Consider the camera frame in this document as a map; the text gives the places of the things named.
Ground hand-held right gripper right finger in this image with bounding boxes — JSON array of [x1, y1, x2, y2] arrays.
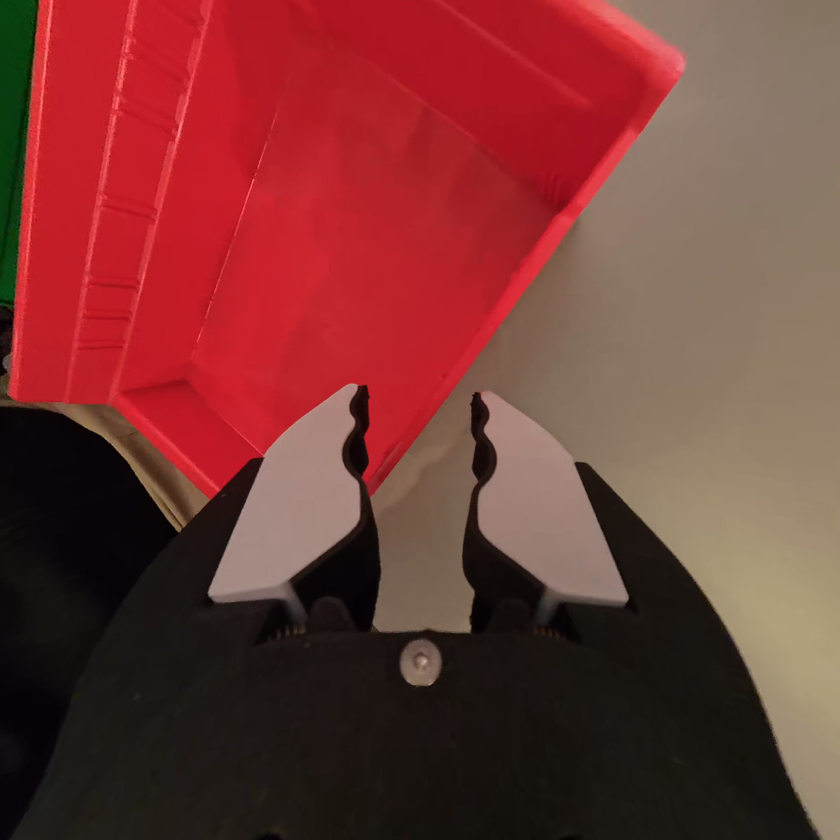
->
[[461, 391, 630, 635]]

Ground red plastic bin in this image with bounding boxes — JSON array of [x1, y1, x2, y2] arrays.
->
[[8, 0, 687, 501]]

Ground green plastic bin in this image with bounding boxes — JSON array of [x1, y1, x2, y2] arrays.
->
[[0, 0, 40, 309]]

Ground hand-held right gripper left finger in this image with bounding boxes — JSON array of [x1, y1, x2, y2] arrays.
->
[[208, 384, 382, 635]]

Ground beige cloth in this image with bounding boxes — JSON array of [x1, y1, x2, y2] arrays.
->
[[56, 402, 214, 534]]

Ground dark cloth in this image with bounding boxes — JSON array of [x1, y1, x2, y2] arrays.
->
[[0, 406, 181, 840]]

